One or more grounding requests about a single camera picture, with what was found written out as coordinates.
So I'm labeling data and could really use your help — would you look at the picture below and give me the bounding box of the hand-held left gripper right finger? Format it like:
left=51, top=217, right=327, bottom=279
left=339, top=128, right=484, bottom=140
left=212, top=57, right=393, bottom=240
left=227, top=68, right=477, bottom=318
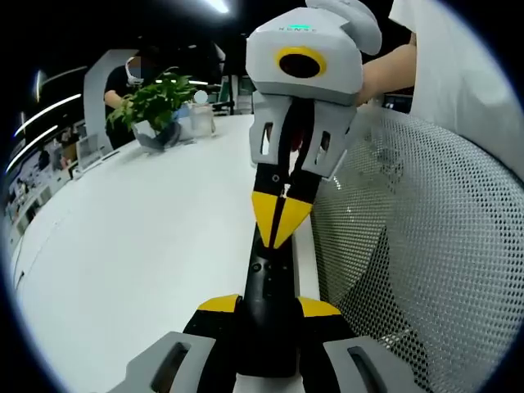
left=296, top=296, right=427, bottom=393

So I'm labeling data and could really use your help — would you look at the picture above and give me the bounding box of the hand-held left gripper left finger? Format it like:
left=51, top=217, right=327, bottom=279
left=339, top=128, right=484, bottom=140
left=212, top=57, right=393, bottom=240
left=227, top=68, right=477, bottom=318
left=108, top=293, right=245, bottom=393

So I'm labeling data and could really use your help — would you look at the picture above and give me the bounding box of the black remote control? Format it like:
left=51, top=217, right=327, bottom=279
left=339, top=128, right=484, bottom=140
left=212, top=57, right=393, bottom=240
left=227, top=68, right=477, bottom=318
left=235, top=223, right=303, bottom=378

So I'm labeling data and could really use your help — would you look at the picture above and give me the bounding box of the clear plastic container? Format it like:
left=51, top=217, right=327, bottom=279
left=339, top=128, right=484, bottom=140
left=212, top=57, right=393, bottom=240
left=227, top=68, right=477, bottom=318
left=187, top=101, right=217, bottom=139

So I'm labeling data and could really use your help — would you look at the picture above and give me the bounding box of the person in white shirt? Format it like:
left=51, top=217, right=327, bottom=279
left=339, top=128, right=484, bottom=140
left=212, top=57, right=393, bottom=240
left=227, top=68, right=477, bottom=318
left=387, top=0, right=524, bottom=183

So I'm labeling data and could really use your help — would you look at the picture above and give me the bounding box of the white mesh chair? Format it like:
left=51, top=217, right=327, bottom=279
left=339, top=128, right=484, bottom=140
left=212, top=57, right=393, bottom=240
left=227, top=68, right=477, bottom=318
left=309, top=106, right=524, bottom=393

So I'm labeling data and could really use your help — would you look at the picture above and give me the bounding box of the green potted plant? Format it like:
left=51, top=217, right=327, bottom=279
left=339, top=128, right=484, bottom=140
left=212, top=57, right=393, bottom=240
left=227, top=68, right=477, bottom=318
left=105, top=67, right=202, bottom=153

